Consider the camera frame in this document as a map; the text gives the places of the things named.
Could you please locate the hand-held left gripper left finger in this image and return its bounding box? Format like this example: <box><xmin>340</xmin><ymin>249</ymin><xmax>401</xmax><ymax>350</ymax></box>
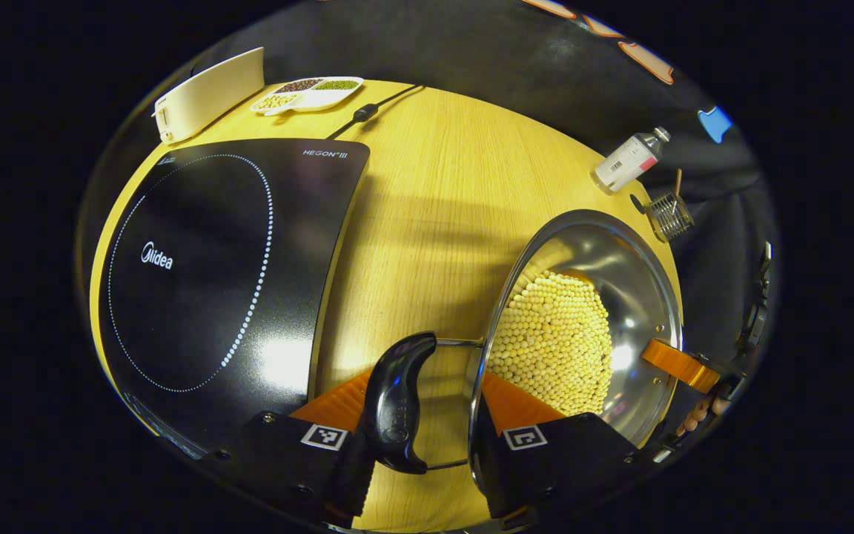
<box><xmin>199</xmin><ymin>369</ymin><xmax>377</xmax><ymax>529</ymax></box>

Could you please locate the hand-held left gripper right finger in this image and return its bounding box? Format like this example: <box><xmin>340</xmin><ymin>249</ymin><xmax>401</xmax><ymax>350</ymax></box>
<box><xmin>469</xmin><ymin>371</ymin><xmax>643</xmax><ymax>520</ymax></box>

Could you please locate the stainless steel pot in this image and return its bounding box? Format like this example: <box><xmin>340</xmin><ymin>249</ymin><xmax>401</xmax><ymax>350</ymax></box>
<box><xmin>363</xmin><ymin>209</ymin><xmax>683</xmax><ymax>475</ymax></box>

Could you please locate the pile of yellow soybeans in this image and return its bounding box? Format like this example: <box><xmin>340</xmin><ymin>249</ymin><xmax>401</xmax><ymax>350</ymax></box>
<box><xmin>486</xmin><ymin>271</ymin><xmax>615</xmax><ymax>416</ymax></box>

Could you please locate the black induction cooktop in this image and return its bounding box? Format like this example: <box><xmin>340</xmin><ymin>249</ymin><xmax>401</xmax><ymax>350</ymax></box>
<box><xmin>99</xmin><ymin>139</ymin><xmax>371</xmax><ymax>455</ymax></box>

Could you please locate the black equipment stand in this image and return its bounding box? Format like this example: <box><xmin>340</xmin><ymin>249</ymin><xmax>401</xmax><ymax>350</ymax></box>
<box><xmin>742</xmin><ymin>241</ymin><xmax>774</xmax><ymax>353</ymax></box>

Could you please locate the clear bottle with pink label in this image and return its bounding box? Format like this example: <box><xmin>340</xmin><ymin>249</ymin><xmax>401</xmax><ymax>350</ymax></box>
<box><xmin>593</xmin><ymin>126</ymin><xmax>671</xmax><ymax>195</ymax></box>

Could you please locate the white divided bean dish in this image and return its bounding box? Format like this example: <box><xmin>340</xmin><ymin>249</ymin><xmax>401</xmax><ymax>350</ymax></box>
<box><xmin>251</xmin><ymin>76</ymin><xmax>365</xmax><ymax>116</ymax></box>

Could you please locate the white box appliance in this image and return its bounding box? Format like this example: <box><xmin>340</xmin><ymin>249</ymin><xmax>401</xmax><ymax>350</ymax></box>
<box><xmin>153</xmin><ymin>47</ymin><xmax>266</xmax><ymax>144</ymax></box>

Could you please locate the wire mesh holder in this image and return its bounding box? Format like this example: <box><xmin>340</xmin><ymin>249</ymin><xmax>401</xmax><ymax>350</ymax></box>
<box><xmin>647</xmin><ymin>193</ymin><xmax>695</xmax><ymax>243</ymax></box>

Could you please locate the black power cable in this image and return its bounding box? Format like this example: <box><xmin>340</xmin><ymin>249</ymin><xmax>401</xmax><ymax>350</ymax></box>
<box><xmin>325</xmin><ymin>84</ymin><xmax>424</xmax><ymax>140</ymax></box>

